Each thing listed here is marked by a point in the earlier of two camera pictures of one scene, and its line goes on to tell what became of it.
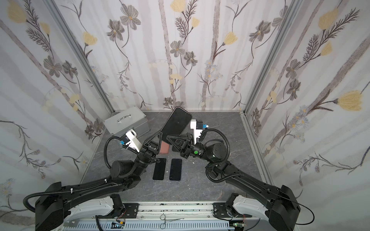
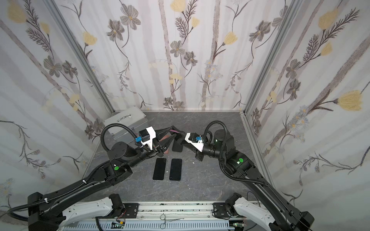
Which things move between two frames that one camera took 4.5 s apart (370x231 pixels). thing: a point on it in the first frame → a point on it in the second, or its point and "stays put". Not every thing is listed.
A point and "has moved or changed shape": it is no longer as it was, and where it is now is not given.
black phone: [176, 169] stays put
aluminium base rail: [175, 211] stays put
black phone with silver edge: [159, 169] stays put
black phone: [177, 123] has moved or changed shape
